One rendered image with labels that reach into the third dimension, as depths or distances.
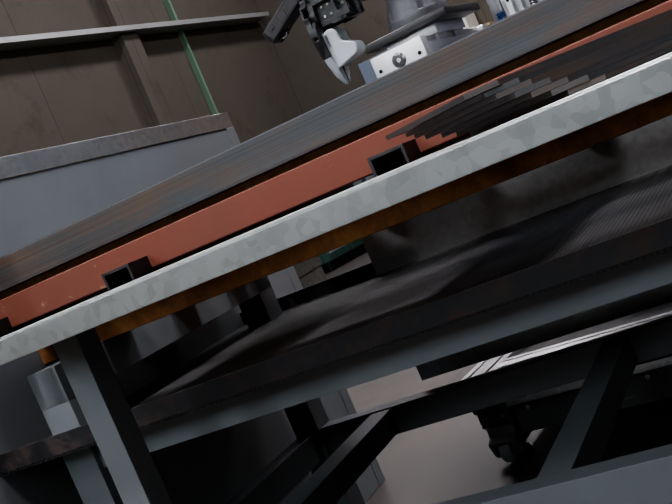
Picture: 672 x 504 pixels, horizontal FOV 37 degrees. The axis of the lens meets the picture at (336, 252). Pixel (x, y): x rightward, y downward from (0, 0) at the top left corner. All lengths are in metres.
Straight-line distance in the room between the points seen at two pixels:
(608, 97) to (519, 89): 0.09
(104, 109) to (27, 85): 1.06
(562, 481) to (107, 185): 1.17
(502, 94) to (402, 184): 0.12
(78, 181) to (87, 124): 9.63
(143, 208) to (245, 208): 0.16
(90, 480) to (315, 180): 0.64
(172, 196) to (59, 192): 0.61
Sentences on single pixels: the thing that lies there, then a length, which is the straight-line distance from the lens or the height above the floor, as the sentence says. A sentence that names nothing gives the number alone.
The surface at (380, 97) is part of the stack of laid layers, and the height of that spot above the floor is 0.84.
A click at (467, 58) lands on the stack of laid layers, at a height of 0.84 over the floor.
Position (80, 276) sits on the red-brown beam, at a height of 0.79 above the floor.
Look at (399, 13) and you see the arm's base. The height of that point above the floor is 1.07.
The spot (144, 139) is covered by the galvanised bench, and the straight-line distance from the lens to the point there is 2.32.
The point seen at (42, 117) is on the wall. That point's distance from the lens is 11.31.
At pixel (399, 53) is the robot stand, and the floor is 0.98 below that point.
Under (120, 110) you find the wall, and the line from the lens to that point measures 12.20.
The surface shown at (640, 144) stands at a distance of 2.03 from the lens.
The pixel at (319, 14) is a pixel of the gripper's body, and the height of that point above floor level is 1.03.
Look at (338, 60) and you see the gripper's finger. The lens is 1.70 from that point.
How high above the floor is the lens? 0.75
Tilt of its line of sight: 3 degrees down
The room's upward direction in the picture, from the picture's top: 23 degrees counter-clockwise
